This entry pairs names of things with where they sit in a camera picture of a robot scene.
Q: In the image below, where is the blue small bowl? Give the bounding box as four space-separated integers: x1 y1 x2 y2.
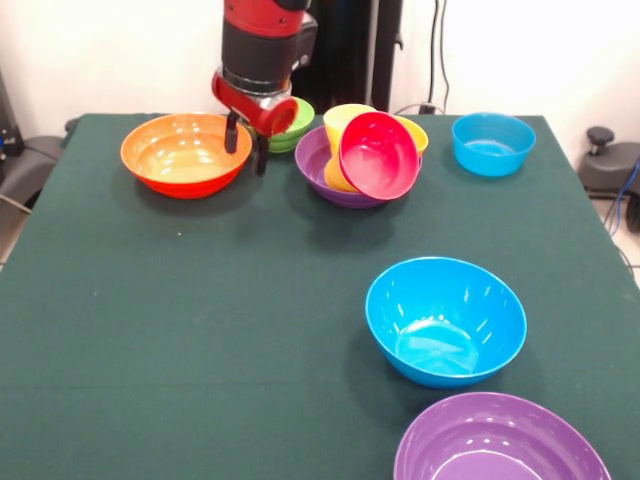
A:
451 112 537 178

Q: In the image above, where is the black equipment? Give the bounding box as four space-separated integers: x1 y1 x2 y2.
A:
0 69 24 161

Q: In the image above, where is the dark green tablecloth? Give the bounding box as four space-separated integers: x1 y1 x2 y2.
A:
0 112 640 480

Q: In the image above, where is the black column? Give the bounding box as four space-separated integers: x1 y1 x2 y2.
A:
289 0 404 115

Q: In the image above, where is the orange large bowl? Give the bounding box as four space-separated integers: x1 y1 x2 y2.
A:
119 113 254 200

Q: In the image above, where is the orange stepped cup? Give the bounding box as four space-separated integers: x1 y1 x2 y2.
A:
394 114 430 157

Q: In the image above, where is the green small bowl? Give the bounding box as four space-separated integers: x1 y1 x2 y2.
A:
267 97 316 155

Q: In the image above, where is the pink-red small bowl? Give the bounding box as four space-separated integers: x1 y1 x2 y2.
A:
338 111 421 202

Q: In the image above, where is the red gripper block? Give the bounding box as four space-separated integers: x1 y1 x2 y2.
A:
210 69 300 176

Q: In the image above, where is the blue cable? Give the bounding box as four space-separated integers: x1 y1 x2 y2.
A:
617 159 640 221

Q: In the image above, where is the thin black cable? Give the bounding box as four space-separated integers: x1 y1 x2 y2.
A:
428 0 451 115

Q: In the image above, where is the blue large bowl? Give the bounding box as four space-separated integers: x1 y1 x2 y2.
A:
364 256 529 390

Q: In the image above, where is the yellow stepped cup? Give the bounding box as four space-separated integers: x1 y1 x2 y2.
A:
322 103 377 152

